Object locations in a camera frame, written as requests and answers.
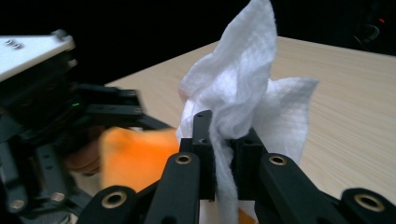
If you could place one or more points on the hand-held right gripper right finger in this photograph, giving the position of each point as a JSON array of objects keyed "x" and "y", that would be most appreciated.
[{"x": 247, "y": 149}]

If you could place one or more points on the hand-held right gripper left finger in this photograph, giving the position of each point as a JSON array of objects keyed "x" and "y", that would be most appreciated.
[{"x": 204, "y": 130}]

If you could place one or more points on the orange plush toy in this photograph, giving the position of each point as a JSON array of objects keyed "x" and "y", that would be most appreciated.
[{"x": 137, "y": 155}]

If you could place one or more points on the white wet wipe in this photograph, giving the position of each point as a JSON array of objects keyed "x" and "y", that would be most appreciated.
[{"x": 243, "y": 77}]

